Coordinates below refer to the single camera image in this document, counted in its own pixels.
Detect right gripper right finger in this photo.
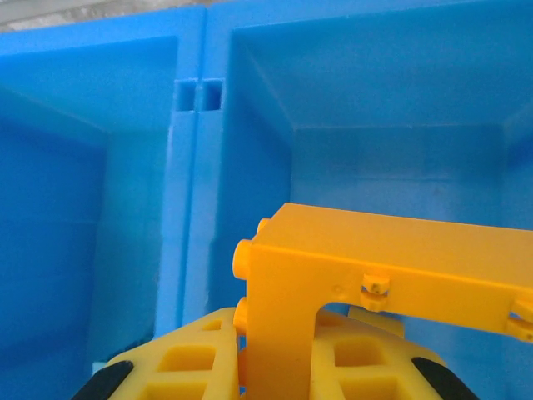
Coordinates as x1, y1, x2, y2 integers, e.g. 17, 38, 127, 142
310, 310, 480, 400

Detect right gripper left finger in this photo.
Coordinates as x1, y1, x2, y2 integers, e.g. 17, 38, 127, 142
70, 307, 242, 400

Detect yellow lego window frame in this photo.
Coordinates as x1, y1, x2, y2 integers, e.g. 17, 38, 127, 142
232, 202, 533, 400

